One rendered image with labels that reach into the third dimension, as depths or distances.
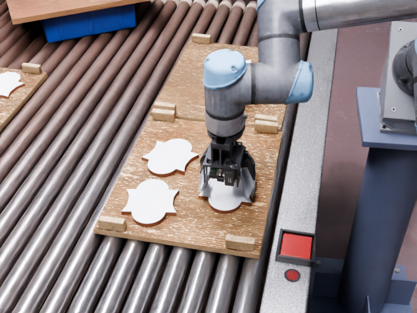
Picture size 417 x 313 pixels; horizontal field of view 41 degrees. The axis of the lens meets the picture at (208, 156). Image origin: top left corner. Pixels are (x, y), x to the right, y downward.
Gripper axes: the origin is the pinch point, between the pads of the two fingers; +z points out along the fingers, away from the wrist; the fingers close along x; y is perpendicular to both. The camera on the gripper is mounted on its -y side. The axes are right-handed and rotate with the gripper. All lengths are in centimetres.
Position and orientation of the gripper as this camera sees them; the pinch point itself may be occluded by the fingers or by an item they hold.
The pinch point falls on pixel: (228, 189)
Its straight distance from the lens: 121.9
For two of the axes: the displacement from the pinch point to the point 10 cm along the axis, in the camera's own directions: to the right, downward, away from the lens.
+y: -2.1, 6.8, -7.1
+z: 0.3, 7.3, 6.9
